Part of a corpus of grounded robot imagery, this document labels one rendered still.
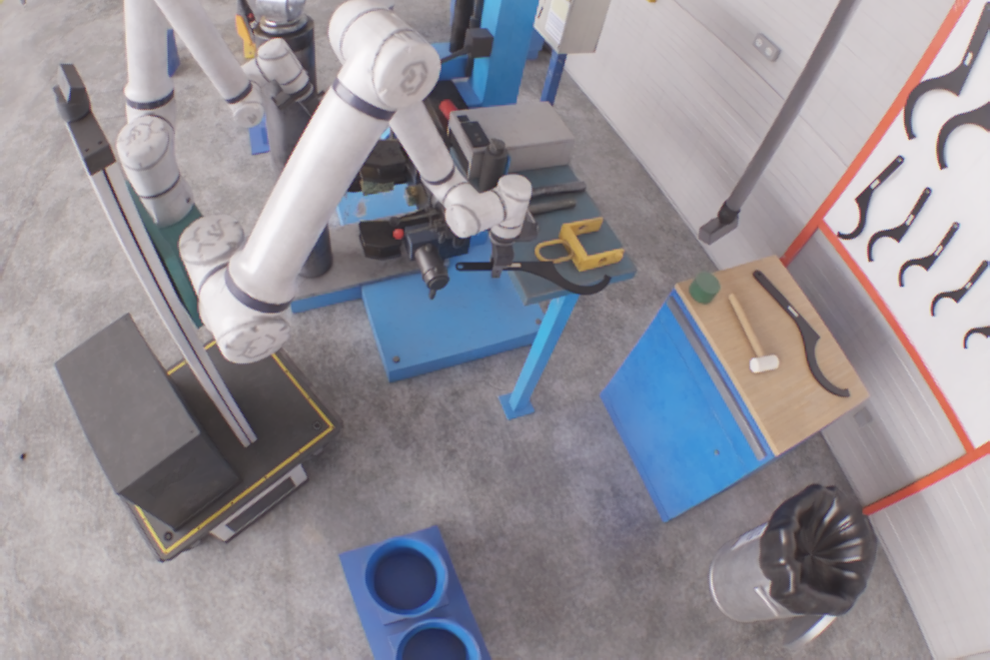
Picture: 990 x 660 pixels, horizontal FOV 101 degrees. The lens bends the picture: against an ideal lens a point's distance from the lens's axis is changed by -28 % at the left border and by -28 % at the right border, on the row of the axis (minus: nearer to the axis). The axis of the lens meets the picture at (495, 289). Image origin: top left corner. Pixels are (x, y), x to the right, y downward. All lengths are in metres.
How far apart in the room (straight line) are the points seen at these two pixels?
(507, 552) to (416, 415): 0.75
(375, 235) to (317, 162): 1.56
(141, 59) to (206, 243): 0.62
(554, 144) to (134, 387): 1.66
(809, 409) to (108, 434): 2.32
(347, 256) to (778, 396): 2.11
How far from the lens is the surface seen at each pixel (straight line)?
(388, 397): 2.64
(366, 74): 0.89
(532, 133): 2.03
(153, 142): 1.59
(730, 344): 2.03
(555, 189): 1.97
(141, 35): 1.61
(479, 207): 1.35
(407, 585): 2.26
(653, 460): 2.58
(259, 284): 1.08
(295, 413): 2.29
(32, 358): 3.37
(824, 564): 2.49
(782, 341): 2.18
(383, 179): 2.16
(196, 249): 1.24
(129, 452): 1.83
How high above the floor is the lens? 2.40
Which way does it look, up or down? 53 degrees down
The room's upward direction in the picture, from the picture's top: 15 degrees clockwise
